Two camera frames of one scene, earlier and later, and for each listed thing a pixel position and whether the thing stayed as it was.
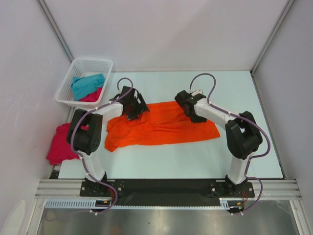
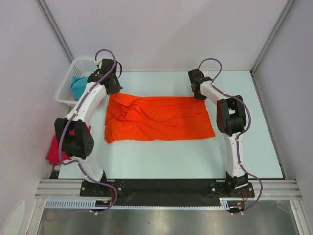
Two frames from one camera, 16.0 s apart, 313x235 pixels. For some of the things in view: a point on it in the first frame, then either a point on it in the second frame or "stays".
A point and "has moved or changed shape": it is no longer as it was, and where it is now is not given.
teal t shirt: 82,86 stays
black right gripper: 200,119 to 199,97
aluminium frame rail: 287,189 stays
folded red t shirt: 60,149 stays
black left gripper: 142,107 to 117,88
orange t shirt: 166,123 has moved or changed shape
